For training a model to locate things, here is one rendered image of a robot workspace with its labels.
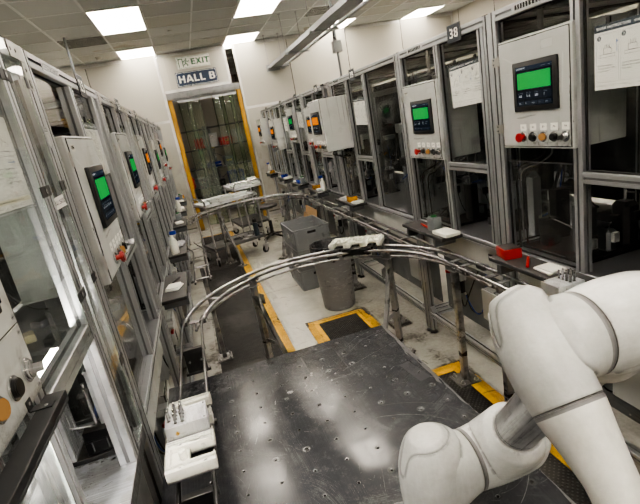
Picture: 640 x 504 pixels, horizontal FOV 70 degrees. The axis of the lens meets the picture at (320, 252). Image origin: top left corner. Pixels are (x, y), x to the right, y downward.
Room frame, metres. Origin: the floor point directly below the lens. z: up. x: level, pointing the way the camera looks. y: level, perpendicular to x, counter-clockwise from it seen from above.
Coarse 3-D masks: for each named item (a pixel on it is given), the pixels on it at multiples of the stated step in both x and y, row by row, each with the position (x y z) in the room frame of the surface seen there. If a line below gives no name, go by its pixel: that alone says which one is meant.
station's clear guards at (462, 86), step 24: (432, 48) 2.80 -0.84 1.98; (456, 48) 2.57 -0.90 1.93; (408, 72) 3.12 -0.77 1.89; (432, 72) 2.83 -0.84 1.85; (456, 72) 2.57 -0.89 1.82; (456, 96) 2.59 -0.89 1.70; (480, 96) 2.39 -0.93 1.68; (456, 120) 2.63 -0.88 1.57; (480, 120) 2.41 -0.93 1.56; (456, 144) 2.65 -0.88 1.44; (480, 144) 2.43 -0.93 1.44; (432, 168) 2.95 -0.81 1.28; (432, 192) 2.98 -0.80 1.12
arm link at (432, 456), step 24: (408, 432) 0.96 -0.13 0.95; (432, 432) 0.94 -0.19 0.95; (456, 432) 0.97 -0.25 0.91; (408, 456) 0.91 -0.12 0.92; (432, 456) 0.88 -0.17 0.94; (456, 456) 0.89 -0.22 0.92; (408, 480) 0.89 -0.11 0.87; (432, 480) 0.86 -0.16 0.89; (456, 480) 0.87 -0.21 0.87; (480, 480) 0.88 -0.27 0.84
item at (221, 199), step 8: (240, 192) 6.73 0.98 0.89; (248, 192) 6.73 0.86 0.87; (256, 192) 6.52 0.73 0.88; (192, 200) 6.49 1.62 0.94; (200, 200) 6.19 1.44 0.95; (208, 200) 6.20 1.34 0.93; (216, 200) 6.23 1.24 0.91; (224, 200) 6.29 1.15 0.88; (232, 200) 6.32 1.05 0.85; (256, 200) 6.51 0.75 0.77; (208, 224) 6.13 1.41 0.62; (200, 232) 6.51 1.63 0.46; (264, 232) 6.51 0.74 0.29; (240, 240) 6.41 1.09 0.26; (248, 240) 6.37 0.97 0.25; (256, 240) 6.95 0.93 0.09; (208, 248) 6.34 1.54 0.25; (216, 248) 6.13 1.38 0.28; (224, 248) 6.18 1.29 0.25; (264, 248) 6.47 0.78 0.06; (208, 256) 6.52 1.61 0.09
